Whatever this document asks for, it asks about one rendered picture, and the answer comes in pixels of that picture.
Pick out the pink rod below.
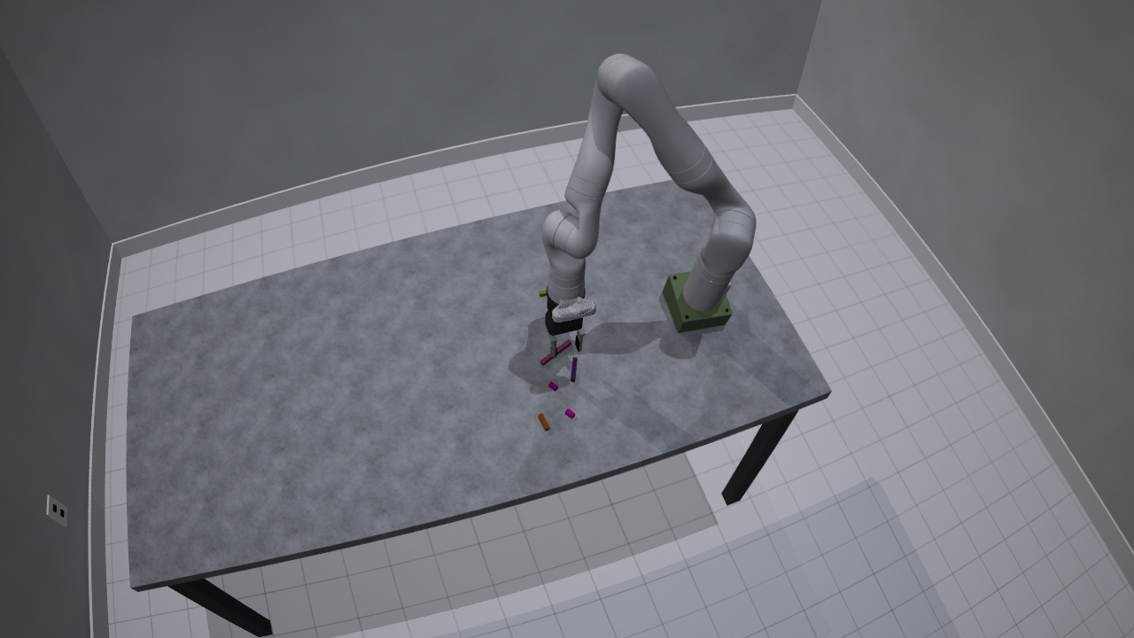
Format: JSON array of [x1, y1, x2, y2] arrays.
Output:
[[540, 340, 572, 365]]

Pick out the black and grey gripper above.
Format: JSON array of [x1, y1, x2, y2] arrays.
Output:
[[545, 277, 596, 358]]

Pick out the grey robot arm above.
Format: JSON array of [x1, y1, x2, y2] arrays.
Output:
[[541, 54, 758, 311]]

